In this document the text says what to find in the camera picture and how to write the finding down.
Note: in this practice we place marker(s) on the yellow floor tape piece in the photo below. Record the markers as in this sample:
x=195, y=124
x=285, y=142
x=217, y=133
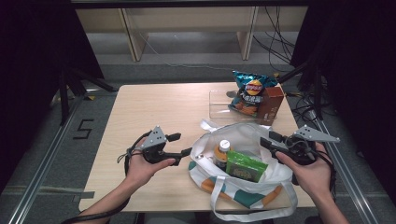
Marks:
x=91, y=97

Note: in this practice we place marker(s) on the white-capped drink bottle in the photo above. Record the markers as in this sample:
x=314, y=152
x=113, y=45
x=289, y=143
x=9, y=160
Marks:
x=224, y=145

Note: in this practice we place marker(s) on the beige desk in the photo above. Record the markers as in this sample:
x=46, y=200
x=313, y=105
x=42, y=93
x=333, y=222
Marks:
x=134, y=43

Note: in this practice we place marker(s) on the blue chip bag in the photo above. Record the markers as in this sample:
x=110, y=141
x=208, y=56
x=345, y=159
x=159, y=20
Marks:
x=249, y=99

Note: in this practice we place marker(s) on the white tote bag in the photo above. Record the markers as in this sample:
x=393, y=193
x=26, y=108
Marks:
x=246, y=133

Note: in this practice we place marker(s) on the green snack packet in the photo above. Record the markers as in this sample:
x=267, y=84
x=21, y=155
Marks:
x=246, y=169

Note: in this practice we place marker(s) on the clear plastic tray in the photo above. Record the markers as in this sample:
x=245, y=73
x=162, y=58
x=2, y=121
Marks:
x=219, y=105

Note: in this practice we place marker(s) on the black curtain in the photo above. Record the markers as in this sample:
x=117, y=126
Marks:
x=358, y=62
x=31, y=62

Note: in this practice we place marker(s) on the brown carton box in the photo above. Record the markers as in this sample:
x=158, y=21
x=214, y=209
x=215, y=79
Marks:
x=271, y=102

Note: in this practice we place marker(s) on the person's left hand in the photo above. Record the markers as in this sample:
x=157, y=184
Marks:
x=143, y=171

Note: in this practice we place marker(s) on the person's right hand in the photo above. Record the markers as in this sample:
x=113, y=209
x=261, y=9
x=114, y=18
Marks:
x=311, y=179

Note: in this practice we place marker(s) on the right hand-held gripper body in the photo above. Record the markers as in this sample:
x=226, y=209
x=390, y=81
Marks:
x=311, y=134

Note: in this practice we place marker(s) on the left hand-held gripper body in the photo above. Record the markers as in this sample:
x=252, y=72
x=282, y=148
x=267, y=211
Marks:
x=154, y=138

